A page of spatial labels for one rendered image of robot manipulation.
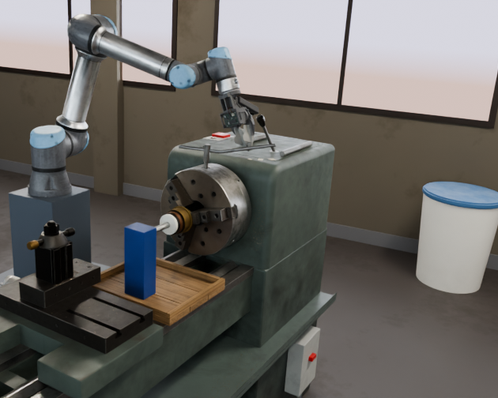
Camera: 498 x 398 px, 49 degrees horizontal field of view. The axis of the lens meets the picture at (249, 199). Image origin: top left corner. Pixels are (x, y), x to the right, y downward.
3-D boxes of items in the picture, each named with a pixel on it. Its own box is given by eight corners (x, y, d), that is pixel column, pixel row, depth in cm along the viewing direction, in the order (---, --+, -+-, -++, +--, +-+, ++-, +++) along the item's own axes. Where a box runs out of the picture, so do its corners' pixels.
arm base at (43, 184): (18, 192, 198) (16, 165, 195) (48, 183, 212) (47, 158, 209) (51, 199, 193) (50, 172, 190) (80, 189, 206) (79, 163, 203)
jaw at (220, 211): (206, 204, 195) (235, 203, 189) (208, 217, 196) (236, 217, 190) (187, 212, 186) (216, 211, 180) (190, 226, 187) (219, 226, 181)
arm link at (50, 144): (24, 167, 195) (21, 129, 191) (44, 159, 207) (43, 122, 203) (55, 170, 193) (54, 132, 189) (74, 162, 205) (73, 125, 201)
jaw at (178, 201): (190, 207, 199) (173, 179, 200) (199, 200, 196) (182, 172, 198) (172, 215, 190) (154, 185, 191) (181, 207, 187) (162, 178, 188)
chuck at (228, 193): (173, 235, 214) (177, 156, 205) (242, 258, 200) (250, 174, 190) (158, 242, 207) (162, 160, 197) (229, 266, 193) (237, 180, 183)
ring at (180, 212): (175, 201, 191) (159, 208, 184) (198, 207, 187) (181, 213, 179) (175, 227, 194) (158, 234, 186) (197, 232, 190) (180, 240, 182)
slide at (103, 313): (43, 282, 171) (43, 268, 169) (152, 324, 151) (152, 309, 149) (-9, 304, 156) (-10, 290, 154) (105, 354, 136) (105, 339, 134)
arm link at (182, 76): (58, 6, 177) (196, 65, 174) (74, 8, 188) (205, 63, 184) (49, 41, 181) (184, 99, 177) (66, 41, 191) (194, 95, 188)
